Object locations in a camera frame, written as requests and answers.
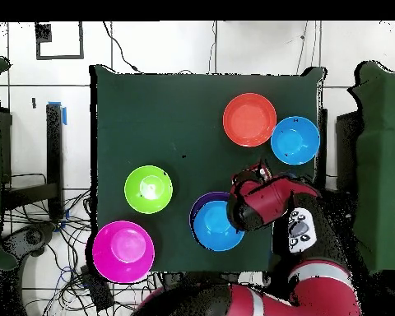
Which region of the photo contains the thin black cable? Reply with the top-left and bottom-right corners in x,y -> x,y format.
295,21 -> 309,76
208,21 -> 218,74

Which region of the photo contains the black power box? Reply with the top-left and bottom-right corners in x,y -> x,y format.
79,263 -> 115,311

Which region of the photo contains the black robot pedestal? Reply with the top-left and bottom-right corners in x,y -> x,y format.
162,272 -> 241,290

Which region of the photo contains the black camera cable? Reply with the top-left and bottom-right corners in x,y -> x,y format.
101,21 -> 143,74

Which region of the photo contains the dark green tablecloth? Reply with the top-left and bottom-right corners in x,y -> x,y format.
90,64 -> 325,274

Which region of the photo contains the green plastic bowl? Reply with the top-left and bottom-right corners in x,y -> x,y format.
123,165 -> 174,216

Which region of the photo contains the large magenta plastic bowl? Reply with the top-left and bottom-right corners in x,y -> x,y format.
91,220 -> 156,285

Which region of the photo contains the purple plastic bowl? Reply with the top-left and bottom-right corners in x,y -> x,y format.
188,191 -> 233,228

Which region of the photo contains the orange plastic bowl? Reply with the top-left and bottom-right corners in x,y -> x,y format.
222,92 -> 278,148

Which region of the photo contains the black metal stand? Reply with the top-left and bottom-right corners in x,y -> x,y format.
335,111 -> 361,198
1,103 -> 65,220

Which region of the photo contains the tangle of floor cables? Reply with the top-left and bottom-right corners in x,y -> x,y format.
1,172 -> 165,316

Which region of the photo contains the light blue plastic bowl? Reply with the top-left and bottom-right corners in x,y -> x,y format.
270,115 -> 321,166
193,199 -> 246,253

